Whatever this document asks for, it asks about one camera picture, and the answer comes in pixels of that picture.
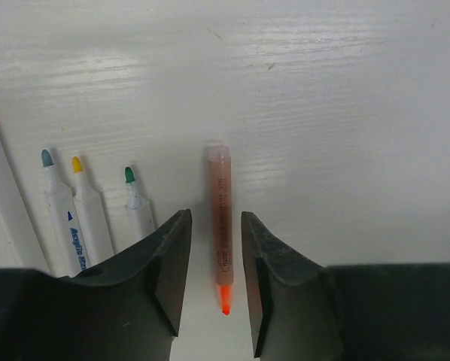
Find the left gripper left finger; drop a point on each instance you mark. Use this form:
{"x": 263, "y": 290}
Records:
{"x": 125, "y": 308}

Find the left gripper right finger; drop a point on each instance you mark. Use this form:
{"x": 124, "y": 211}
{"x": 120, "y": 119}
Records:
{"x": 300, "y": 310}

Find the grey capped marker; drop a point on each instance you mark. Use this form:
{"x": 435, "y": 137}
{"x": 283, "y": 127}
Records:
{"x": 64, "y": 219}

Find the yellow capped marker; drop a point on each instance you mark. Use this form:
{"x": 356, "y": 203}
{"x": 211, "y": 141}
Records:
{"x": 91, "y": 215}

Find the green capped thin marker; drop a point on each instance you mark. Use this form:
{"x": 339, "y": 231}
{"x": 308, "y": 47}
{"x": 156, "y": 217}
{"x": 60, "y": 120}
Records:
{"x": 138, "y": 208}

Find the tan orange marker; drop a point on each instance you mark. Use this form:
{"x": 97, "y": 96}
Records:
{"x": 218, "y": 159}

